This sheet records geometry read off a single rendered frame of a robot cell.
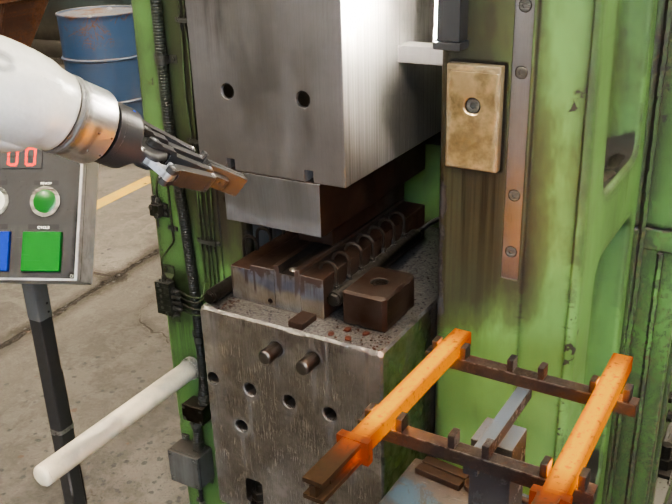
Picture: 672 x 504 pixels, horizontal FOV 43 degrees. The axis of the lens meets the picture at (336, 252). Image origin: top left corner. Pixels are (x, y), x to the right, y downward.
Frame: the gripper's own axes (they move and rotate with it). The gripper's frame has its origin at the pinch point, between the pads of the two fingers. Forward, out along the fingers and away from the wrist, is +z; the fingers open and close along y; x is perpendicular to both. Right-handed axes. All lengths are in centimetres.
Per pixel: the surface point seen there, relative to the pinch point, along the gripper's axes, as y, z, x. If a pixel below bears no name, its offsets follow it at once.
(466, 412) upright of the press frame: 20, 67, -17
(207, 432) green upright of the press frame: -23, 69, -71
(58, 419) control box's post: -36, 39, -82
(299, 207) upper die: -10.9, 29.2, -4.1
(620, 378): 44, 41, 12
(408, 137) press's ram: -16, 47, 15
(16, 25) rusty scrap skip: -607, 286, -187
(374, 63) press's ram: -16.2, 27.6, 22.2
